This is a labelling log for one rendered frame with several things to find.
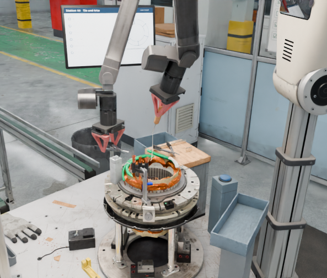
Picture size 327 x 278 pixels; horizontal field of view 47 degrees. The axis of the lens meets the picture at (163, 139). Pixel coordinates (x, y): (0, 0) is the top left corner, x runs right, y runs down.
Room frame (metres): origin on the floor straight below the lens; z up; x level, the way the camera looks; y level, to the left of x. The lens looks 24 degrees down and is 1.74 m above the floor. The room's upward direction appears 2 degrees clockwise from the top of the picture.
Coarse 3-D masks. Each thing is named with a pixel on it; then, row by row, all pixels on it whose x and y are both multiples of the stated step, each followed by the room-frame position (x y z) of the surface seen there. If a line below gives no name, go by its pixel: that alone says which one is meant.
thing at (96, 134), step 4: (92, 132) 1.18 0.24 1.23; (96, 132) 1.17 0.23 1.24; (100, 132) 1.17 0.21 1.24; (96, 136) 1.18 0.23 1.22; (100, 136) 1.16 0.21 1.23; (104, 136) 1.16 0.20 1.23; (108, 136) 1.16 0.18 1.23; (96, 140) 1.18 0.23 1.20; (104, 140) 1.16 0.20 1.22; (108, 140) 1.17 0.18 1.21; (100, 144) 1.19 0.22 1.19; (104, 144) 1.17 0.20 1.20; (100, 148) 1.19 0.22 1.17; (104, 148) 1.17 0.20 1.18; (104, 152) 1.18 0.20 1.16
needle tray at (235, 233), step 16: (240, 208) 1.06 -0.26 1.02; (256, 208) 1.07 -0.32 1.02; (224, 224) 0.97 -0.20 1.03; (240, 224) 0.97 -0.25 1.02; (256, 224) 0.92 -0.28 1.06; (224, 240) 0.86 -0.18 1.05; (240, 240) 0.90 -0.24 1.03; (224, 256) 0.93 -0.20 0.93; (240, 256) 0.91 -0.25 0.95; (224, 272) 0.93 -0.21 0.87; (240, 272) 0.91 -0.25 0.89
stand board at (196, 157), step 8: (184, 144) 1.48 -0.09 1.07; (160, 152) 1.39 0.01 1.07; (176, 152) 1.39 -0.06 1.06; (184, 152) 1.40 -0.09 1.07; (192, 152) 1.40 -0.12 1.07; (200, 152) 1.40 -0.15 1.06; (176, 160) 1.33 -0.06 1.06; (184, 160) 1.33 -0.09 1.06; (192, 160) 1.33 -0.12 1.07; (200, 160) 1.34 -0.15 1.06; (208, 160) 1.36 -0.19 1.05
